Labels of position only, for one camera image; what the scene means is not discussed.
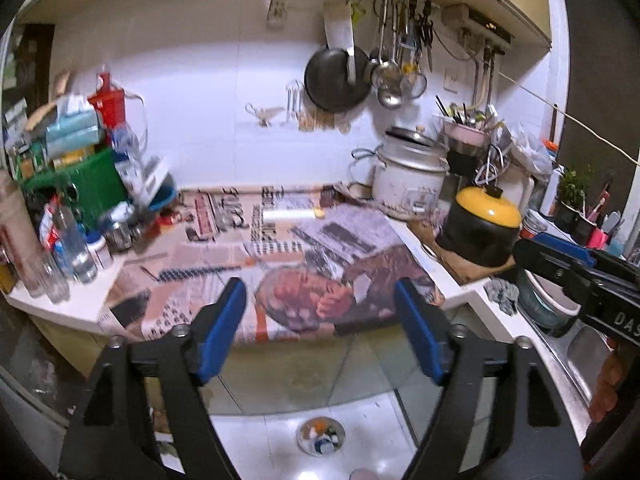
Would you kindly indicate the white jar with blue lid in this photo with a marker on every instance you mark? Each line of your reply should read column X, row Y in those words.
column 97, row 252

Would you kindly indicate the white wall socket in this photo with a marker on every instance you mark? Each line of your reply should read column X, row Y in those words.
column 451, row 81

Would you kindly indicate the clear plastic bottle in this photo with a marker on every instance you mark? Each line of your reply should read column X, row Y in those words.
column 75, row 245

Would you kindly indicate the metal ladle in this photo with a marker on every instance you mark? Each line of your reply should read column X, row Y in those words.
column 386, row 67

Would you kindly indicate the person's right hand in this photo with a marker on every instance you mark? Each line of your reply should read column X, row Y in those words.
column 605, row 385

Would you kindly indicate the black pot with yellow lid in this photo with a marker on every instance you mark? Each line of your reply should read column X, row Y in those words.
column 480, row 230

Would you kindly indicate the small bowl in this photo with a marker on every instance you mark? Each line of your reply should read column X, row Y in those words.
column 320, row 435

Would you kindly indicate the teal tissue packs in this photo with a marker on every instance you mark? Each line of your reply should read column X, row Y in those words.
column 72, row 125

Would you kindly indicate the metal jar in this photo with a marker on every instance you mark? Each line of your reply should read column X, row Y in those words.
column 117, row 232

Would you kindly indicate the white wall appliance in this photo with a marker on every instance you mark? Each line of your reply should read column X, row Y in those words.
column 482, row 22

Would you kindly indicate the black wok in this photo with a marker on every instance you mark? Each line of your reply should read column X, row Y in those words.
column 337, row 80

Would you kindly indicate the blue plastic basin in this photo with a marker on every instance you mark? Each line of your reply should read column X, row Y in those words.
column 162, row 199

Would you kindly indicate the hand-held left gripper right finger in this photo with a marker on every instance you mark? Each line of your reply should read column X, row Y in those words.
column 420, row 335

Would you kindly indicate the yellow fruit piece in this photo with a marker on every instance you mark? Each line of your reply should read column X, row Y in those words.
column 318, row 213

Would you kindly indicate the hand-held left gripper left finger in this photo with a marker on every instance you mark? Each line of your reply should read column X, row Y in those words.
column 222, row 330

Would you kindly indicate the green plastic basket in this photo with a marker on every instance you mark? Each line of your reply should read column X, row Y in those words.
column 85, row 185

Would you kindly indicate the black scissors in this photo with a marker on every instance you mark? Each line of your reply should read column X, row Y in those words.
column 426, row 25

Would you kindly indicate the wooden cutting board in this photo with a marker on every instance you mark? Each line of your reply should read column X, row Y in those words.
column 450, row 266

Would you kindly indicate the spread newspaper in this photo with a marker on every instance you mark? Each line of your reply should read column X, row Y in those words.
column 300, row 250

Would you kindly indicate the red plastic container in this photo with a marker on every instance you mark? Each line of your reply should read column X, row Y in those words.
column 107, row 102

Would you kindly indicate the grey scrub cloth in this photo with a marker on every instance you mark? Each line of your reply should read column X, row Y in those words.
column 502, row 294

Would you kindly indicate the white rice cooker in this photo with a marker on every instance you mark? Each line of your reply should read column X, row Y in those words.
column 407, row 180

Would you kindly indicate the pink utensil holder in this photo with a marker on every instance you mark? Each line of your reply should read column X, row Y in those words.
column 467, row 136

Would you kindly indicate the white flat kitchen utensil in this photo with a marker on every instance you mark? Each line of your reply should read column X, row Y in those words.
column 340, row 25

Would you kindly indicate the clear glass jar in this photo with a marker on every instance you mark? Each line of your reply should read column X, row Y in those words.
column 361, row 162

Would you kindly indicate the brown bottle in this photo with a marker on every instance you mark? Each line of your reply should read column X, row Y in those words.
column 15, row 225

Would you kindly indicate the drinking glass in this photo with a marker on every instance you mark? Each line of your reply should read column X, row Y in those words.
column 47, row 277

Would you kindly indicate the pink cup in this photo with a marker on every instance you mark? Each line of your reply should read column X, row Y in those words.
column 597, row 237

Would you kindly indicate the metal spatula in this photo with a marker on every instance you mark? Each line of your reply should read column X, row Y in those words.
column 404, row 30

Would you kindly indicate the potted green plant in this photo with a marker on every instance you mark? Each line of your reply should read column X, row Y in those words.
column 572, row 195

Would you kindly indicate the metal sink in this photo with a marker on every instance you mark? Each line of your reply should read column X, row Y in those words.
column 575, row 355

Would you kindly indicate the white plastic bag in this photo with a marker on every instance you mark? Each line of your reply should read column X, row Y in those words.
column 527, row 147

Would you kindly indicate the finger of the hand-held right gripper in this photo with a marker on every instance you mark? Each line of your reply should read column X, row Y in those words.
column 547, row 270
column 570, row 252

